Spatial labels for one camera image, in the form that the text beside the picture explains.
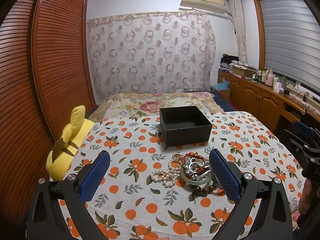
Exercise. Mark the grey jade bangle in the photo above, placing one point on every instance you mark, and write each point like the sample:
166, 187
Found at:
193, 181

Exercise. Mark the yellow plush toy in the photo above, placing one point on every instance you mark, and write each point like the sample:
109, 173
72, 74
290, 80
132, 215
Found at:
67, 135

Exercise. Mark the pile of folded clothes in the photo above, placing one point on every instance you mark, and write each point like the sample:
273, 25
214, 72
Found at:
227, 61

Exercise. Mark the pink kettle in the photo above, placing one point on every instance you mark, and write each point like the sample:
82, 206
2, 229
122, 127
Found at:
269, 78

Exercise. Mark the orange fruit print cloth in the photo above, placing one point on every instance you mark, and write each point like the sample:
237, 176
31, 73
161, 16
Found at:
140, 200

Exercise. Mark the patterned silver bangle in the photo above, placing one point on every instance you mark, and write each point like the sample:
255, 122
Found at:
215, 180

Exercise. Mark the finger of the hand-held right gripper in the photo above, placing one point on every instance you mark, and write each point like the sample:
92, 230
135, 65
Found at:
303, 127
291, 141

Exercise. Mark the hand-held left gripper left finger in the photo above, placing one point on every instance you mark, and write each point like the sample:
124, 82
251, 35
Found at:
96, 175

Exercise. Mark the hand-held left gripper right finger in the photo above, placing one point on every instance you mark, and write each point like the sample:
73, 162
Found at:
225, 177

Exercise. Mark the wooden cabinet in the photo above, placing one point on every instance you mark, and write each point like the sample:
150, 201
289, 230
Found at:
252, 92

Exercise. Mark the beige window curtain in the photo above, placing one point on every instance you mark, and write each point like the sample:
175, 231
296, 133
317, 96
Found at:
238, 27

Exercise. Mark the black cardboard box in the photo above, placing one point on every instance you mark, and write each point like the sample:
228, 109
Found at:
185, 126

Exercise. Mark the white power strip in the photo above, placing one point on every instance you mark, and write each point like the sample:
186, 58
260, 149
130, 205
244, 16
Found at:
293, 85

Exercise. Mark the blue plastic bag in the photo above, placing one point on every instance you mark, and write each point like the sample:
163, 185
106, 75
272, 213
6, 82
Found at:
221, 85

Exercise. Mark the small metal earring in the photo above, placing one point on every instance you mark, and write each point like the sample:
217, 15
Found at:
239, 162

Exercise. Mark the dark blue bed sheet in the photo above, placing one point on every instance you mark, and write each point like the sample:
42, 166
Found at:
222, 102

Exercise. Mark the person's right hand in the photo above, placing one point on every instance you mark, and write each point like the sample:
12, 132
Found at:
305, 197

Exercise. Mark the circle pattern lace curtain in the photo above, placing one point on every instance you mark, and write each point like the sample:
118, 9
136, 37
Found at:
150, 55

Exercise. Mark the floral blanket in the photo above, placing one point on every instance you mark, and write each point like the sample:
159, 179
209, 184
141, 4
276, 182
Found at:
140, 105

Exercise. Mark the grey window blind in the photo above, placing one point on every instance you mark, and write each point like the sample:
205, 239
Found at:
287, 37

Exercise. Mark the wooden louvered wardrobe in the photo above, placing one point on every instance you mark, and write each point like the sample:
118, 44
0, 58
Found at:
57, 67

